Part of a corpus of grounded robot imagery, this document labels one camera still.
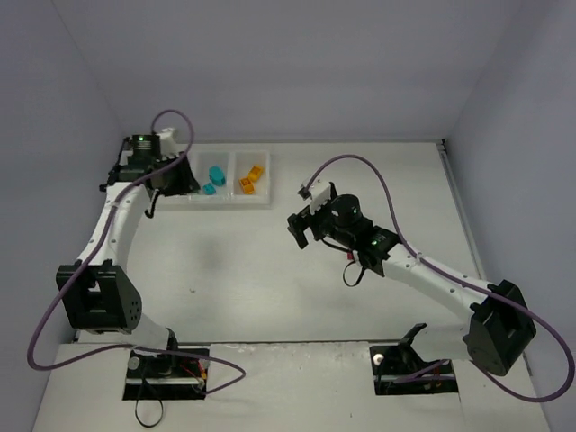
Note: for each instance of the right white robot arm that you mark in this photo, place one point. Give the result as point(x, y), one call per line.
point(495, 333)

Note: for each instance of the yellow black striped lego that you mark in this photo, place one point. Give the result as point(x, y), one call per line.
point(246, 186)

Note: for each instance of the yellow round lego brick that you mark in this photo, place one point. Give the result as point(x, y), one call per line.
point(255, 173)

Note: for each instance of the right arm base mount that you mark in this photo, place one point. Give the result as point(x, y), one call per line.
point(399, 371)

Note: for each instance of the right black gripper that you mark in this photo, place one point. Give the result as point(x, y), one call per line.
point(301, 223)

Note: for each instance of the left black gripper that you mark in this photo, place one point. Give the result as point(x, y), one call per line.
point(181, 175)

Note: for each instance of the clear plastic sorting tray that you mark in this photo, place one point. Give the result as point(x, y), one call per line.
point(237, 179)

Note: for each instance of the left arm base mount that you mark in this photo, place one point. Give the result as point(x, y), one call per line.
point(166, 377)

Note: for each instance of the cyan lego brick stack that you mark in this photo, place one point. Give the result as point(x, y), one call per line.
point(209, 189)

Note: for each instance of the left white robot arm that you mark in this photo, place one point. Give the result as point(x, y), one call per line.
point(98, 295)

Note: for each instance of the cyan round lego brick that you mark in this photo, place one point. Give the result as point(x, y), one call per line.
point(217, 176)

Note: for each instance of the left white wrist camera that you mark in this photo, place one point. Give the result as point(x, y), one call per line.
point(167, 140)

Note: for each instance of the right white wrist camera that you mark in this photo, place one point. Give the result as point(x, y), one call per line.
point(319, 193)

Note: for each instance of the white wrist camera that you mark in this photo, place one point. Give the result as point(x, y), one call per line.
point(319, 193)
point(167, 140)

